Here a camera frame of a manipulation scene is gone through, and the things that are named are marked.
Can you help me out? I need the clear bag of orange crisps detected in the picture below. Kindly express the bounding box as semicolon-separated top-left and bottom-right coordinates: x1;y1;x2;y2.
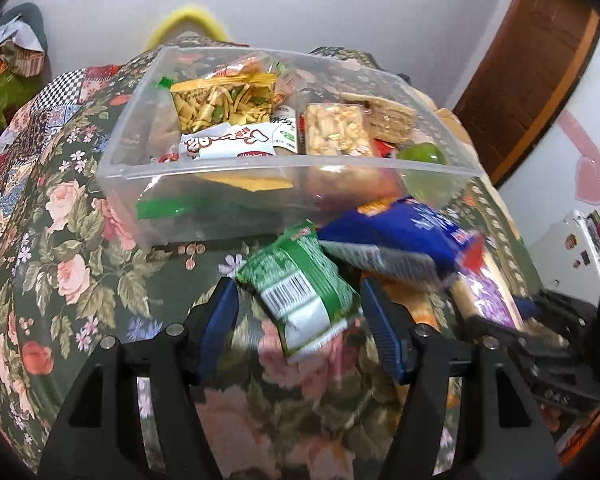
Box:
215;51;301;92

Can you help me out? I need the tan cracker pack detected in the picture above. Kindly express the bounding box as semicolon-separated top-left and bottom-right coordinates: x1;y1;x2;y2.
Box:
340;92;419;145

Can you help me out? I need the clear bag of fried mix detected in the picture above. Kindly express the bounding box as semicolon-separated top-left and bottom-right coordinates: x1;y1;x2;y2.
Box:
169;72;279;134

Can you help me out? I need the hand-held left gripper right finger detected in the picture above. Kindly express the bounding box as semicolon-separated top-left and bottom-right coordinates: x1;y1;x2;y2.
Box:
359;277;564;480

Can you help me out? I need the clear bag with green strip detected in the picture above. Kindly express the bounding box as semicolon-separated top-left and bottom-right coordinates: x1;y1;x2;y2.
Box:
136;192;201;221

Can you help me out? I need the clear plastic storage box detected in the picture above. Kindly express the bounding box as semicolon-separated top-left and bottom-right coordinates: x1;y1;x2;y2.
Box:
96;46;484;257

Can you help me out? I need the green jelly cup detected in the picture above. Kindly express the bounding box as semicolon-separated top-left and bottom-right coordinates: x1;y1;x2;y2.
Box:
396;143;456;203

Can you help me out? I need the green snack packet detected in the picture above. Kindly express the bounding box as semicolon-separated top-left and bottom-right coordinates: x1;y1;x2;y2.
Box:
235;220;363;366

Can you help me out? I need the purple label cracker pack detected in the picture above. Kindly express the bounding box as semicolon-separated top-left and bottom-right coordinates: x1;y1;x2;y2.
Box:
449;254;532;332

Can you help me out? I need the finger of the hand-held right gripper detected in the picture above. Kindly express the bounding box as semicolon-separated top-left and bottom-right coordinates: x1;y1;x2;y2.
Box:
461;314;576;368
515;291;598;333

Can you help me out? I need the flat orange snack packet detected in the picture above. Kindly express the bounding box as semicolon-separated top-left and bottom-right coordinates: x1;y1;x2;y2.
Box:
207;175;295;194

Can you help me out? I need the white and red snack packet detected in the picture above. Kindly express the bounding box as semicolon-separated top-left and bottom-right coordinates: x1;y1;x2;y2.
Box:
179;122;277;161

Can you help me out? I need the yellow foam tube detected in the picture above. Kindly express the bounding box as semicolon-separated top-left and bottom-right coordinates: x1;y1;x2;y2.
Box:
146;4;231;52

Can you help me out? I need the blue and white snack bag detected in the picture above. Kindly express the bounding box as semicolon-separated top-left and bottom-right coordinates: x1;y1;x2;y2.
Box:
319;197;487;287

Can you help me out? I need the pile of clothes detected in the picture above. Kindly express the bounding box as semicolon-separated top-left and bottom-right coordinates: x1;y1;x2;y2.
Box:
0;2;49;133

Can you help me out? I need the wooden door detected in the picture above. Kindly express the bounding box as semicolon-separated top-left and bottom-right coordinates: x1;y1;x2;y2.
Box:
452;0;600;187

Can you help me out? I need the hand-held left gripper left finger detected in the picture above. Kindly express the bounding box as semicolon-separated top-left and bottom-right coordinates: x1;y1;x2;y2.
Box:
38;276;241;480

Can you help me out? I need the patchwork quilt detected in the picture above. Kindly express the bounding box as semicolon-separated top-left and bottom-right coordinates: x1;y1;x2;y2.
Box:
0;64;126;241

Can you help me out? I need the tan folded blanket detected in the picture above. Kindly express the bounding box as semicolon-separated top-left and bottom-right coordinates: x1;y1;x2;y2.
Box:
432;105;477;148

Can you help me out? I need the peanut brittle pack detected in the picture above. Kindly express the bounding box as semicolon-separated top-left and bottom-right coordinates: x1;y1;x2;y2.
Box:
304;102;375;157

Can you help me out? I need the white cabinet with stickers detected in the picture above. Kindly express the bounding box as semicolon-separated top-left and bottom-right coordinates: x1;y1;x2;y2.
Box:
527;209;600;303

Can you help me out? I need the wardrobe door with heart decals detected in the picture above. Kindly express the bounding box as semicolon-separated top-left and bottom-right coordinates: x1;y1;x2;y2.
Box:
500;25;600;266

